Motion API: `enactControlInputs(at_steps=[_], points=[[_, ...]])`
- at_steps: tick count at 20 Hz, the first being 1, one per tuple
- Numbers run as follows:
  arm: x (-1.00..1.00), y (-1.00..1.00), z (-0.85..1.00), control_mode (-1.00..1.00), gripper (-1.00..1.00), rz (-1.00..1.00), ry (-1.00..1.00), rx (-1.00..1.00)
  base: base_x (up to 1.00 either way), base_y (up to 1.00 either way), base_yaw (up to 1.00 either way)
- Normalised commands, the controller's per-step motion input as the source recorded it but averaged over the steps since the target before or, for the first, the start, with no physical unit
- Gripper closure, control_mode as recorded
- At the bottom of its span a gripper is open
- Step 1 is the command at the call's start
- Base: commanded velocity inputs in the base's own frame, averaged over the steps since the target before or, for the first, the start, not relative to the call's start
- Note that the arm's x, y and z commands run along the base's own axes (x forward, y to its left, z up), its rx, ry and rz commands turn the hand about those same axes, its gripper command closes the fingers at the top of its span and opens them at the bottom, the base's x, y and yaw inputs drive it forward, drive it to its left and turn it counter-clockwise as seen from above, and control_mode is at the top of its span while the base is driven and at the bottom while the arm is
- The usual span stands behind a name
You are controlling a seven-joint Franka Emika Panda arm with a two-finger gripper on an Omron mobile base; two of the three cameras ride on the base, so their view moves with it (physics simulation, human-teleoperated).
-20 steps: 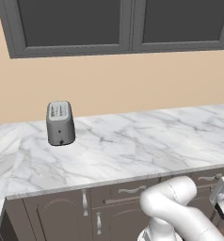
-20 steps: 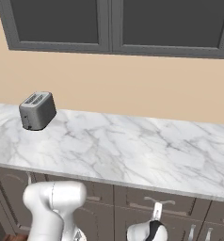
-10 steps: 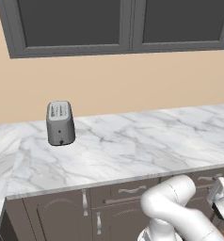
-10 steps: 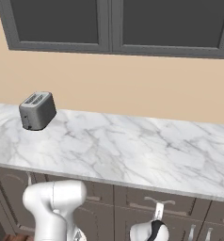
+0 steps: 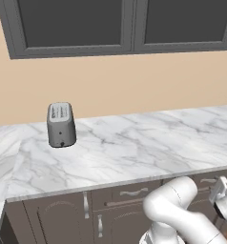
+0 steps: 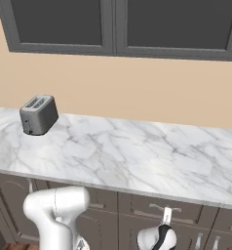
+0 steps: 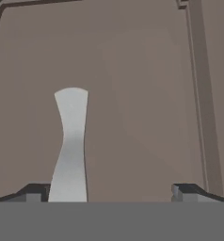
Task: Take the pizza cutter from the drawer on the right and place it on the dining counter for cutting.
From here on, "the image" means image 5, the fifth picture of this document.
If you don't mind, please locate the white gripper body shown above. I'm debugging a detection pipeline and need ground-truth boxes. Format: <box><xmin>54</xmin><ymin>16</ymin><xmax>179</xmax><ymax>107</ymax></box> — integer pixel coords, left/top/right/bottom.
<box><xmin>208</xmin><ymin>175</ymin><xmax>227</xmax><ymax>205</ymax></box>

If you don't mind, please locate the dark brown drawer front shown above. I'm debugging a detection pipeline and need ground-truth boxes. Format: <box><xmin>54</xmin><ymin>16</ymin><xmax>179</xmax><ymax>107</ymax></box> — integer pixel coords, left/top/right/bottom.
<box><xmin>91</xmin><ymin>180</ymin><xmax>163</xmax><ymax>212</ymax></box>
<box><xmin>193</xmin><ymin>169</ymin><xmax>227</xmax><ymax>195</ymax></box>

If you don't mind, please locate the dark brown base cupboard door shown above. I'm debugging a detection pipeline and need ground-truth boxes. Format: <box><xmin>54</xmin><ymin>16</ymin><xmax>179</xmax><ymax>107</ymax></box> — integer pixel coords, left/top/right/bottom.
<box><xmin>93</xmin><ymin>208</ymin><xmax>153</xmax><ymax>244</ymax></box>
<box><xmin>22</xmin><ymin>191</ymin><xmax>94</xmax><ymax>244</ymax></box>
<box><xmin>185</xmin><ymin>193</ymin><xmax>222</xmax><ymax>226</ymax></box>

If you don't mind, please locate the grey toaster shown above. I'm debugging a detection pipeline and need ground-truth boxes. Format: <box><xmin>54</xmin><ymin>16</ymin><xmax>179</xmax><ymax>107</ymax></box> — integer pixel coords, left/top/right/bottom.
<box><xmin>46</xmin><ymin>101</ymin><xmax>78</xmax><ymax>149</ymax></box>

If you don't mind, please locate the silver drawer handle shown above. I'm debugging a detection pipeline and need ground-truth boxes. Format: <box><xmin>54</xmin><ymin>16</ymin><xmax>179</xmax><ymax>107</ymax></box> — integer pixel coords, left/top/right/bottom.
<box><xmin>118</xmin><ymin>187</ymin><xmax>150</xmax><ymax>197</ymax></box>
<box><xmin>199</xmin><ymin>177</ymin><xmax>219</xmax><ymax>185</ymax></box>

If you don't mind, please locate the silver cupboard door handle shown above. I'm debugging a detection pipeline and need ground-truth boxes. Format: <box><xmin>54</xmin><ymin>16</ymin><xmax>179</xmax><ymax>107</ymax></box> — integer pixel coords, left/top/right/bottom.
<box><xmin>82</xmin><ymin>191</ymin><xmax>91</xmax><ymax>220</ymax></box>
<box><xmin>96</xmin><ymin>213</ymin><xmax>105</xmax><ymax>239</ymax></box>

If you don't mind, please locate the grey glass wall cupboard door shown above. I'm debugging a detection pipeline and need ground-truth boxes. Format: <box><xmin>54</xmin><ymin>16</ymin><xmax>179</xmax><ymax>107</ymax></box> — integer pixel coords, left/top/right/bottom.
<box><xmin>0</xmin><ymin>0</ymin><xmax>134</xmax><ymax>60</ymax></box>
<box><xmin>133</xmin><ymin>0</ymin><xmax>227</xmax><ymax>54</ymax></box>

